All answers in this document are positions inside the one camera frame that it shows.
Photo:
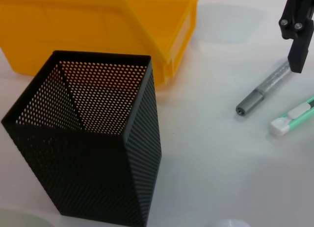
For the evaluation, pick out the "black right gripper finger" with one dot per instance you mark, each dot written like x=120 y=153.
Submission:
x=300 y=45

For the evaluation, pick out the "yellow plastic bin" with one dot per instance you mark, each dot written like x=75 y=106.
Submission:
x=86 y=28

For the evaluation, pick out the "clear glass fruit plate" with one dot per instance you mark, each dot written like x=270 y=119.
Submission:
x=19 y=219

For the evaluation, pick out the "mint green utility knife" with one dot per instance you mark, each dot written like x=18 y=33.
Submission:
x=294 y=118

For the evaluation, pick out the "black mesh pen holder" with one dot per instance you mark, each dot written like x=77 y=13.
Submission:
x=98 y=175

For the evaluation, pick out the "grey glitter pen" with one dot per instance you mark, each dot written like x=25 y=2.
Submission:
x=252 y=100

